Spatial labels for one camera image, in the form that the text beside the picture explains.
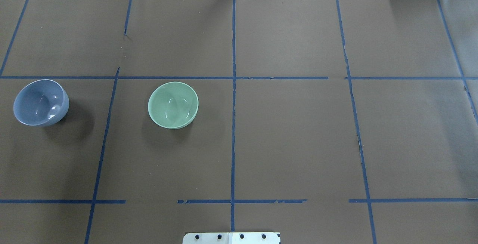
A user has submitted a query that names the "blue bowl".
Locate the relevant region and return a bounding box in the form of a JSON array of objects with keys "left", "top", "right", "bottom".
[{"left": 13, "top": 79, "right": 70, "bottom": 127}]

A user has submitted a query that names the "green bowl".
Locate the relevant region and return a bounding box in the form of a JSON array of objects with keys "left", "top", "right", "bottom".
[{"left": 148, "top": 81, "right": 199, "bottom": 130}]

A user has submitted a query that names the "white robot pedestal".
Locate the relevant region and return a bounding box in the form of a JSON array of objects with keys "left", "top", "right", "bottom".
[{"left": 182, "top": 232, "right": 281, "bottom": 244}]

